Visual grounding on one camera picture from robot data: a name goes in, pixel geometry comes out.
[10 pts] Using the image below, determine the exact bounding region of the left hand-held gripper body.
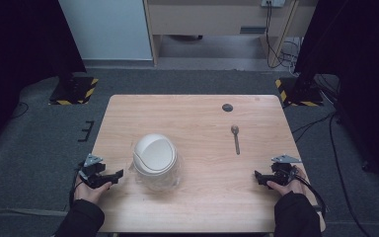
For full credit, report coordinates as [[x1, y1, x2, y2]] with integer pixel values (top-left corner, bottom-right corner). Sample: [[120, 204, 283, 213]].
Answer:
[[78, 153, 113, 190]]

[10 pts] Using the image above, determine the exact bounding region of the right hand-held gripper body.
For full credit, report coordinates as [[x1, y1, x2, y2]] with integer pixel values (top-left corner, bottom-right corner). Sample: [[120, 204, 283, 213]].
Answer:
[[265, 154, 303, 187]]

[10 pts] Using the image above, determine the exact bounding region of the person's right hand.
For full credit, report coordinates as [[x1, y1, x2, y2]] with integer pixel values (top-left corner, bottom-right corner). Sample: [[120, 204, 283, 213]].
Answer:
[[266, 166, 308, 198]]

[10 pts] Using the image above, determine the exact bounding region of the person's left hand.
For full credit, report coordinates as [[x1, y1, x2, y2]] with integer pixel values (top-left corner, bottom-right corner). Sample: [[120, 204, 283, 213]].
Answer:
[[73, 179, 114, 205]]

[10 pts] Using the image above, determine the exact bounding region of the clear bin with white lid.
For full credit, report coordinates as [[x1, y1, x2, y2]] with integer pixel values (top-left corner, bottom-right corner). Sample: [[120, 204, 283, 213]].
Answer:
[[129, 132, 183, 193]]

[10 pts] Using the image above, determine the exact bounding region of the metal spoon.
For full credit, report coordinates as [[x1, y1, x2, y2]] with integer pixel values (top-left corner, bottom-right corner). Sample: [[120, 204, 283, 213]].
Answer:
[[230, 124, 241, 156]]

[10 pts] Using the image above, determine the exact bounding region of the black stand with striped base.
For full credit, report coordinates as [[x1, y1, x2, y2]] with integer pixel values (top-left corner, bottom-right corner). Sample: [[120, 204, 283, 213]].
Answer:
[[274, 48, 325, 108], [48, 48, 99, 107]]

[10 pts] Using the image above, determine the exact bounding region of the black curtain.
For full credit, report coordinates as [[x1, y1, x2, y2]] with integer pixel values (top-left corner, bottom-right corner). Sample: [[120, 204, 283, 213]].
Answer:
[[0, 0, 87, 156], [294, 0, 379, 196]]

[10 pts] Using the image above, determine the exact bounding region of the beige wooden desk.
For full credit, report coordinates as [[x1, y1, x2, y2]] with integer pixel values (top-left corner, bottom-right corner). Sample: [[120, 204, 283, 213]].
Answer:
[[143, 0, 320, 67]]

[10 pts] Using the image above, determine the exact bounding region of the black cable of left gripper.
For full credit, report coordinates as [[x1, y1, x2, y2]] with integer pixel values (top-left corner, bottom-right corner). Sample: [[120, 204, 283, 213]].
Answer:
[[68, 167, 84, 208]]

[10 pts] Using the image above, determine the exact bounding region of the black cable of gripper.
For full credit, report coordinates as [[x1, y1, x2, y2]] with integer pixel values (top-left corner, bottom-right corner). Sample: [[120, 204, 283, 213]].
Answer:
[[289, 167, 329, 216], [68, 167, 84, 208]]

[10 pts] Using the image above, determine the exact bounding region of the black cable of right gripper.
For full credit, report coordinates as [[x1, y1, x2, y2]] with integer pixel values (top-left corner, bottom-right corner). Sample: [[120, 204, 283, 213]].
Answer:
[[289, 167, 329, 216]]

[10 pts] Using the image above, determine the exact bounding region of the black floor cable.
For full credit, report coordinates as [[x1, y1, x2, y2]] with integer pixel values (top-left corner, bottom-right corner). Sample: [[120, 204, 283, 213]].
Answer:
[[329, 113, 371, 237], [290, 112, 339, 143]]

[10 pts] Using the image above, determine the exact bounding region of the black hanging cable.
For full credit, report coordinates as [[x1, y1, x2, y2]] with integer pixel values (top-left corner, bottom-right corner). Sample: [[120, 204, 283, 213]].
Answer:
[[265, 1, 294, 69]]

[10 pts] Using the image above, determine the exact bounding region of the white wall socket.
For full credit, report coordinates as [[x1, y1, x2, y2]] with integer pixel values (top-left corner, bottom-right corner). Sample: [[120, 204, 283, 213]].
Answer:
[[261, 0, 286, 8]]

